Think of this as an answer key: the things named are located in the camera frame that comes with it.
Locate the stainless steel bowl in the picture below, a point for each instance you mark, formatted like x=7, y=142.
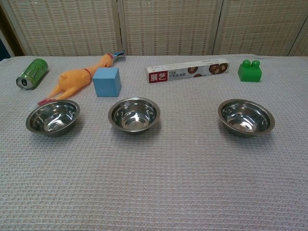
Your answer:
x=133, y=118
x=51, y=120
x=245, y=119

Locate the long baking paper box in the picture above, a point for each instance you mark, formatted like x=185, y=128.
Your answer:
x=178, y=72

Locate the light blue foam cube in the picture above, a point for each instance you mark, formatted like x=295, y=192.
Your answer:
x=107, y=83

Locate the grey waffle tablecloth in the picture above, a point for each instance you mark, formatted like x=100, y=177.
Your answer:
x=154, y=173

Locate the yellow rubber chicken toy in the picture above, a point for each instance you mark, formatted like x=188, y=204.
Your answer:
x=73, y=80

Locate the woven folding screen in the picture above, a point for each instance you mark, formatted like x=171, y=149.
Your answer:
x=168, y=26

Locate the green toy building block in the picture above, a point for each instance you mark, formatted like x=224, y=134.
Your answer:
x=249, y=73

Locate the green drink can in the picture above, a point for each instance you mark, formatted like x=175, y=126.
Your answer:
x=33, y=72

